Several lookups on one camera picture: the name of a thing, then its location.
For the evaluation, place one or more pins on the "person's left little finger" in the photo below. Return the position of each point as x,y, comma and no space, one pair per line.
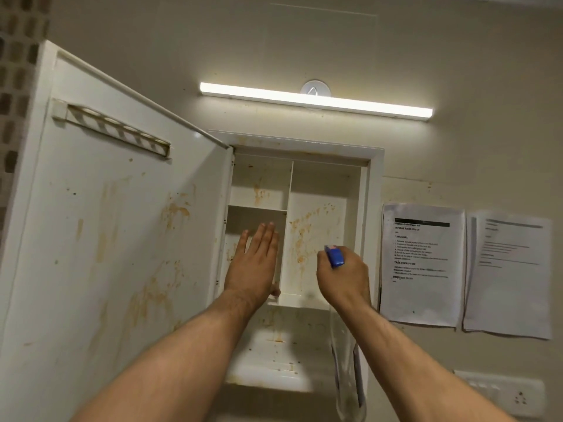
242,246

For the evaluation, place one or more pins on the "person's right fingers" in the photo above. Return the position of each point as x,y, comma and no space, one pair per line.
324,268

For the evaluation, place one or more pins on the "printed paper sheet sparse text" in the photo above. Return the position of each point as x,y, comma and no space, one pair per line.
510,276

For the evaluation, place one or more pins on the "white cabinet door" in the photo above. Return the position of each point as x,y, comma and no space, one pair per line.
110,259

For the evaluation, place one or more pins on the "person's right hand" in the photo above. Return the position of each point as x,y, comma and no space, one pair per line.
347,283

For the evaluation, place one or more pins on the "person's left middle finger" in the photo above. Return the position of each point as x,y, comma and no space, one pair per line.
267,241

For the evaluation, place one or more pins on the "white toothbrush holder rack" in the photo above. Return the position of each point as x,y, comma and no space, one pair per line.
110,127

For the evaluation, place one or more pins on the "white tube light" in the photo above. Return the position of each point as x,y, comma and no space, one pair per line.
316,100

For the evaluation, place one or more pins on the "person's left thumb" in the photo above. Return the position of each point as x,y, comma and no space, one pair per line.
276,291

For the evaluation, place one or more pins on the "white wall cabinet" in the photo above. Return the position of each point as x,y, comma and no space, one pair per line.
325,206

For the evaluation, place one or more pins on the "round white wall cover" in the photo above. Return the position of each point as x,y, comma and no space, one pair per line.
315,88

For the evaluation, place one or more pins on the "printed paper sheet dense text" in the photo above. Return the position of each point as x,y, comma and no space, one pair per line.
422,268

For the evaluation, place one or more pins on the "person's left hand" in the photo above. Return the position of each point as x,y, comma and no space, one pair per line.
250,274

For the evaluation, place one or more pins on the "person's left forearm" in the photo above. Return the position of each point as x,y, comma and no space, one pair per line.
184,360

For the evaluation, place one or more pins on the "white wall switch socket plate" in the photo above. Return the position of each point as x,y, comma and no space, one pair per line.
501,386

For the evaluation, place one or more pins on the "clear spray bottle blue nozzle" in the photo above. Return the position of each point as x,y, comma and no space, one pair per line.
337,257

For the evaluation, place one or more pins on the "person's right forearm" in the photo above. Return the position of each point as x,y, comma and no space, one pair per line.
409,369

